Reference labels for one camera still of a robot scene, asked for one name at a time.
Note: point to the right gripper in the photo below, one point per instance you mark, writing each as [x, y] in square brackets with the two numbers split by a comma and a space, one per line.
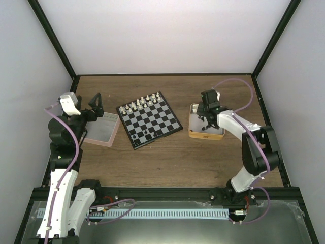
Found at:
[199, 111]

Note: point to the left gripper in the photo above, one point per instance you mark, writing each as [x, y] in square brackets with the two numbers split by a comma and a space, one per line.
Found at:
[99, 112]

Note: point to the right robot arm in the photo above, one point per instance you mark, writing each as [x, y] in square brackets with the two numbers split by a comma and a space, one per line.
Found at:
[261, 153]

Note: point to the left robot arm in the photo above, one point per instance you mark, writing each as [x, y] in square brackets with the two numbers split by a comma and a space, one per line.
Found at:
[63, 217]

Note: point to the black chess pieces in tin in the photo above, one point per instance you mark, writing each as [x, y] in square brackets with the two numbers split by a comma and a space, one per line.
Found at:
[205, 125]

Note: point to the white chess pieces group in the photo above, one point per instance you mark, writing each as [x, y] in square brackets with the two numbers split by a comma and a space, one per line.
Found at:
[143, 104]

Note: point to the gold metal tin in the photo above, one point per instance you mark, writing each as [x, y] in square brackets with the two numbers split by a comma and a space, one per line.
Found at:
[195, 127]

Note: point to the black and white chessboard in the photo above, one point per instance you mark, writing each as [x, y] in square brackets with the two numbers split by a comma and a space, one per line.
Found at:
[163, 121]

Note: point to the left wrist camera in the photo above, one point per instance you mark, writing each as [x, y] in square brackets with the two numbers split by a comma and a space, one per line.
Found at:
[69, 102]

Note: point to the blue slotted cable duct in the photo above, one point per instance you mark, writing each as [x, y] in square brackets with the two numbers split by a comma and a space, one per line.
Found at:
[211, 213]

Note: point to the black aluminium frame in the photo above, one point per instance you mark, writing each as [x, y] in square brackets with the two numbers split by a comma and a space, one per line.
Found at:
[287, 192]

